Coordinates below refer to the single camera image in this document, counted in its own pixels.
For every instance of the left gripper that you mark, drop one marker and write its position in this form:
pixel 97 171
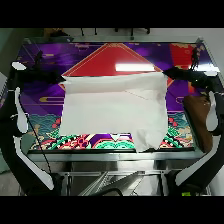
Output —
pixel 55 76

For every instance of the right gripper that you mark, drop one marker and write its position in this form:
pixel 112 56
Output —
pixel 170 72

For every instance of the white T-shirt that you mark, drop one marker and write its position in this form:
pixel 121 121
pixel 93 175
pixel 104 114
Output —
pixel 113 106

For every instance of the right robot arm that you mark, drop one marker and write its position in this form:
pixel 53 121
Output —
pixel 196 170

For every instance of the silver frame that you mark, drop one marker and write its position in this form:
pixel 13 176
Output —
pixel 100 165

